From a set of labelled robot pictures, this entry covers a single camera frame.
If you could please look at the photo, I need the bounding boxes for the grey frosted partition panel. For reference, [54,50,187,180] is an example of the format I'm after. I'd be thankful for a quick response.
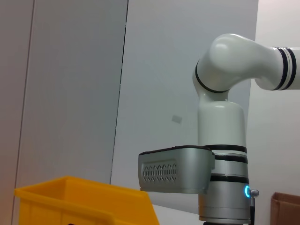
[0,0,259,213]

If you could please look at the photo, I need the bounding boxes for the grey right gripper cable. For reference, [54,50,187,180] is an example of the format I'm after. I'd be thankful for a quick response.
[249,196,256,225]

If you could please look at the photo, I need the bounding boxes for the brown cardboard box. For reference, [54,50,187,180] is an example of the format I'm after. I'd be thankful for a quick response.
[271,192,300,225]

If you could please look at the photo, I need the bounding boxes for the yellow plastic bin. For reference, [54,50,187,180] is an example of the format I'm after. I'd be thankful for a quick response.
[14,176,160,225]

